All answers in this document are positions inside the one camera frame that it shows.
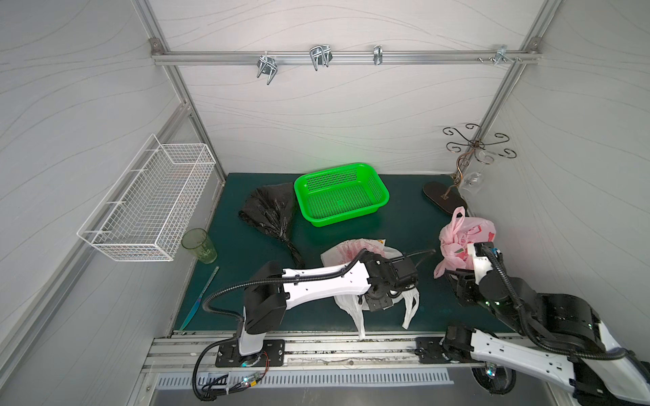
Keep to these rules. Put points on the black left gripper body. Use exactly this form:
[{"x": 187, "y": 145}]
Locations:
[{"x": 381, "y": 299}]

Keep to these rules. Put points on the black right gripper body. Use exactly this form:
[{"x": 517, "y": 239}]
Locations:
[{"x": 462, "y": 283}]

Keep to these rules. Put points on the white printed plastic bag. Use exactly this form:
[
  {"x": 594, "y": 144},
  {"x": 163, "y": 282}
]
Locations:
[{"x": 356, "y": 306}]

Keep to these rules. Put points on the black plastic bag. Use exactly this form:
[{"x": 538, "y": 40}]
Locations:
[{"x": 270, "y": 209}]

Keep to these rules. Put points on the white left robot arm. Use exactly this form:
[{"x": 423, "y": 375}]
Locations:
[{"x": 259, "y": 306}]

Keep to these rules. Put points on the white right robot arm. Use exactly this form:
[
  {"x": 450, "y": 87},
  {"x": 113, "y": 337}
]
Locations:
[{"x": 571, "y": 347}]

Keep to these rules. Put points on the pink plastic bag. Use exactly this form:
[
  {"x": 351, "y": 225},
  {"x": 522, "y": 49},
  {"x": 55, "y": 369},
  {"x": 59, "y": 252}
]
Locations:
[{"x": 456, "y": 237}]

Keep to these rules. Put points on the green plastic basket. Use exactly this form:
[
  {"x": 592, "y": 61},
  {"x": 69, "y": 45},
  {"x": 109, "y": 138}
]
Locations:
[{"x": 340, "y": 193}]

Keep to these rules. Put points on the clear glass on stand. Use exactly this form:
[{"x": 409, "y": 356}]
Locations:
[{"x": 472, "y": 183}]

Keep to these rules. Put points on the bronze curled hook stand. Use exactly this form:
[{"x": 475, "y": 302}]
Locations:
[{"x": 447, "y": 197}]

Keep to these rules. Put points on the green translucent cup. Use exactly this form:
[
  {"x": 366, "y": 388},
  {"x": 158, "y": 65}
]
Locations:
[{"x": 197, "y": 242}]

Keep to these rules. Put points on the small metal hook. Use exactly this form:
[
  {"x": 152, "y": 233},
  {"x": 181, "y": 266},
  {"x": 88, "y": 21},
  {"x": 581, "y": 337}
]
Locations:
[{"x": 378, "y": 55}]

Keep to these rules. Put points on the metal clamp hook middle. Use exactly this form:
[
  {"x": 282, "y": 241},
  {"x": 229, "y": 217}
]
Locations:
[{"x": 321, "y": 55}]

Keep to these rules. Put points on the metal clamp hook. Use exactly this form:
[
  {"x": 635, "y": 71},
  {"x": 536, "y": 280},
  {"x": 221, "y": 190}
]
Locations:
[
  {"x": 267, "y": 65},
  {"x": 321, "y": 55}
]

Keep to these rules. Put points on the metal clamp hook left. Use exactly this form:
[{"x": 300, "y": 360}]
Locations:
[{"x": 267, "y": 65}]

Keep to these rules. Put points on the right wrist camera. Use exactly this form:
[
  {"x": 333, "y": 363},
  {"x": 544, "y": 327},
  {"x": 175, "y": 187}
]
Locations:
[{"x": 481, "y": 263}]

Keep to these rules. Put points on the metal bracket right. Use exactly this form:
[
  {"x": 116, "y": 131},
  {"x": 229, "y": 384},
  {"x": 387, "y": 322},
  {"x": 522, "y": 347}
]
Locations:
[{"x": 501, "y": 57}]

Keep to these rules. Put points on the aluminium crossbar rail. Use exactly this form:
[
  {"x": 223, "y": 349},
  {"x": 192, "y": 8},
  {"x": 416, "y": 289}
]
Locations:
[{"x": 295, "y": 58}]

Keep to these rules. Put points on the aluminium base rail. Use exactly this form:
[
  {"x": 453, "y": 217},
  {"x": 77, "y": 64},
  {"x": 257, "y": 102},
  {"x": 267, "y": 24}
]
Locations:
[{"x": 300, "y": 350}]

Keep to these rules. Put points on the white wire basket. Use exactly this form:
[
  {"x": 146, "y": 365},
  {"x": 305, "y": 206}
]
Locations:
[{"x": 144, "y": 215}]

